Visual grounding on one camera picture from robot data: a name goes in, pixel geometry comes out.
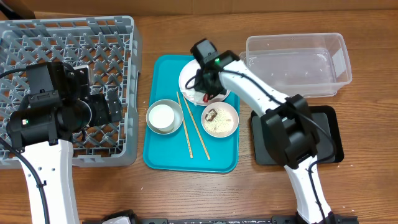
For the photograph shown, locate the grey-green ceramic bowl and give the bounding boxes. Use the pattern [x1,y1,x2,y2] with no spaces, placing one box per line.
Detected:
[146,99,182,134]

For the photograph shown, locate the white napkin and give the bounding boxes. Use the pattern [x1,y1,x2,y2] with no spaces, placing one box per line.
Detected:
[189,90,205,101]

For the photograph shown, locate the wooden chopstick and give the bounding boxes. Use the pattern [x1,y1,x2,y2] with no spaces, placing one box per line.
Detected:
[176,92,193,159]
[183,96,211,161]

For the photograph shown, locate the brown food chunk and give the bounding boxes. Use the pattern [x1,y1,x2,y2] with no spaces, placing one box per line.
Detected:
[205,109,218,121]

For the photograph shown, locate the left wooden chopstick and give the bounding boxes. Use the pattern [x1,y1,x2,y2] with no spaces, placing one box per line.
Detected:
[176,92,193,159]

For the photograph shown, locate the black rectangular tray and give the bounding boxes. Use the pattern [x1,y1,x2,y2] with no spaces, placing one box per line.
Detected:
[251,105,344,166]

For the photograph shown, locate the large white round plate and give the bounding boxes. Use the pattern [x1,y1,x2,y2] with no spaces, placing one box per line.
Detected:
[178,59,230,106]

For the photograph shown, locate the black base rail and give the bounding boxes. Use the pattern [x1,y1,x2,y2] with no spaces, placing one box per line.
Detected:
[82,210,360,224]

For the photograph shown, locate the grey plastic dish rack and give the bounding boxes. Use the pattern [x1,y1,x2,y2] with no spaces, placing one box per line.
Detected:
[1,16,142,167]

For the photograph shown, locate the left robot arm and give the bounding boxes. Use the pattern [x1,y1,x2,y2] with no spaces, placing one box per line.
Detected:
[1,62,122,223]

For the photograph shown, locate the rice grains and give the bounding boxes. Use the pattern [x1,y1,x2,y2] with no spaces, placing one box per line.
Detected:
[204,108,234,135]

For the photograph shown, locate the teal plastic serving tray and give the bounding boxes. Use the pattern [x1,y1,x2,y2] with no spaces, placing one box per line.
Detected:
[143,55,239,173]

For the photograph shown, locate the clear plastic waste bin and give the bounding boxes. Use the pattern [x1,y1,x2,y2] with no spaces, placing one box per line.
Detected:
[239,33,353,98]

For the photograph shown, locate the red snack wrapper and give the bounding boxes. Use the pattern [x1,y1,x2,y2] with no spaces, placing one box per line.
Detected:
[203,93,210,103]

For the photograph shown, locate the right wooden chopstick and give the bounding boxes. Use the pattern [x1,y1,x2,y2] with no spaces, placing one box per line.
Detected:
[183,96,211,161]

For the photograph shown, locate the pink-white small bowl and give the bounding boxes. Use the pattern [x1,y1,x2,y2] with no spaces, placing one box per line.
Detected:
[201,102,239,138]

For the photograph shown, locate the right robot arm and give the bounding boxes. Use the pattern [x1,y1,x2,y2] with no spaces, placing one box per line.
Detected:
[191,49,333,223]

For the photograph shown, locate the white paper cup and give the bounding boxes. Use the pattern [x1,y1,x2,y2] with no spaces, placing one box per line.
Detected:
[148,104,175,133]

